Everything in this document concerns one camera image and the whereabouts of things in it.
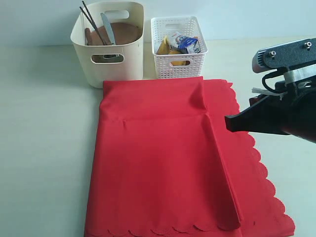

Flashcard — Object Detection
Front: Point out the dark wooden chopstick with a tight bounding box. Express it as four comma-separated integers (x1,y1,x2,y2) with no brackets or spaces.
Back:
80,0,108,45
79,6,107,45

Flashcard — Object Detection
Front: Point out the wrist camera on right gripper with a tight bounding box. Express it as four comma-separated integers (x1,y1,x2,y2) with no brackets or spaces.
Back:
252,38,316,73

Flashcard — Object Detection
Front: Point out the blue white milk carton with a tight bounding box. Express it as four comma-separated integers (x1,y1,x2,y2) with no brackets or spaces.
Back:
168,32,201,54

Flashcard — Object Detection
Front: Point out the red tablecloth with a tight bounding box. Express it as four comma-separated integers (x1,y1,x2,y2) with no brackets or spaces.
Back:
84,77,295,237

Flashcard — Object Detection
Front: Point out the silver table knife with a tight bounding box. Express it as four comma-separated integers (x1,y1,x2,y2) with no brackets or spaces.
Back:
100,12,116,45

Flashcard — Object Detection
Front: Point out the brown wooden plate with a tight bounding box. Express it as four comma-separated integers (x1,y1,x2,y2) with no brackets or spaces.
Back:
99,22,142,45

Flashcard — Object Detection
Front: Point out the white perforated plastic basket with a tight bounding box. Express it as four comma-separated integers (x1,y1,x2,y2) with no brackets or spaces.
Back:
151,16,208,79

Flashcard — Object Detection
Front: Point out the yellow cheese wedge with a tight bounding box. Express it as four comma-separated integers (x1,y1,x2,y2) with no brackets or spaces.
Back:
157,36,177,55

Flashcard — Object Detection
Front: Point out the stainless steel cup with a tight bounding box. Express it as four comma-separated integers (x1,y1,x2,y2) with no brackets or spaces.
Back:
102,54,124,63

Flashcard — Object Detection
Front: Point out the cream plastic bin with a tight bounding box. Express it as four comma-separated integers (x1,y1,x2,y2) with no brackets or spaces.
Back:
70,1,144,88

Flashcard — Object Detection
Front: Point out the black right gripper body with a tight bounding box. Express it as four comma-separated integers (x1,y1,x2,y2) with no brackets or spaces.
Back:
257,80,316,143

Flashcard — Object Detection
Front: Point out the brown wooden spoon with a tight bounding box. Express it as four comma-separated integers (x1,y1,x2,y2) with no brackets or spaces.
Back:
84,28,100,46

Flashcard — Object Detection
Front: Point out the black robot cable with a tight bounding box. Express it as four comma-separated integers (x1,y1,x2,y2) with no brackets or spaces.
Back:
261,70,289,93

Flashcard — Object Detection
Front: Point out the yellow lemon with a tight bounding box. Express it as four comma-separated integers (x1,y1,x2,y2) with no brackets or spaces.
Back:
169,50,191,67

